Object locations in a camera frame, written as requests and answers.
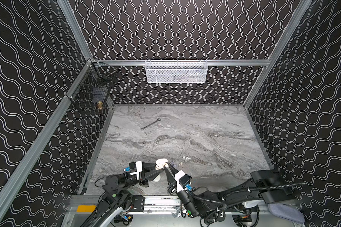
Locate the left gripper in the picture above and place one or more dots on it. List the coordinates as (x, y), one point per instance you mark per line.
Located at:
(143, 174)

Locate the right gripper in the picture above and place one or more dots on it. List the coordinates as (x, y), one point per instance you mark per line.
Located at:
(173, 184)

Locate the beige earbud charging case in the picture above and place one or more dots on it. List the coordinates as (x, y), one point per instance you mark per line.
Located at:
(160, 163)

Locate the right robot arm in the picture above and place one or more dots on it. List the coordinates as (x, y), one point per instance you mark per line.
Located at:
(264, 185)

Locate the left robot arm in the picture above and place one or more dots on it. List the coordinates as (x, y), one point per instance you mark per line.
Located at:
(116, 198)

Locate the white round earbud case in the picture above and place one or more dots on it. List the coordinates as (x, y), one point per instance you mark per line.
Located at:
(157, 179)

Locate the silver wrench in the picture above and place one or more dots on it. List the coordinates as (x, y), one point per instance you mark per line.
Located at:
(143, 128)

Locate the white mesh basket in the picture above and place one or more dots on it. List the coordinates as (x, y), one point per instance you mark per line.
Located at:
(178, 71)

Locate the grey cloth pad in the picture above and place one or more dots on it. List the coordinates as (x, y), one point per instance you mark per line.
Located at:
(287, 213)

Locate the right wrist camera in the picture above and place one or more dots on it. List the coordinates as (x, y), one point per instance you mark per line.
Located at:
(183, 181)

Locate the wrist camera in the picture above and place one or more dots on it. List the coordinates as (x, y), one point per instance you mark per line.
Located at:
(183, 181)
(134, 168)

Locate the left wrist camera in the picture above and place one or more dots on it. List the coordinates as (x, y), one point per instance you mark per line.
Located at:
(134, 168)

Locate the black wire basket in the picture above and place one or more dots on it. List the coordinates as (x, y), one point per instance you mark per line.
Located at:
(92, 97)

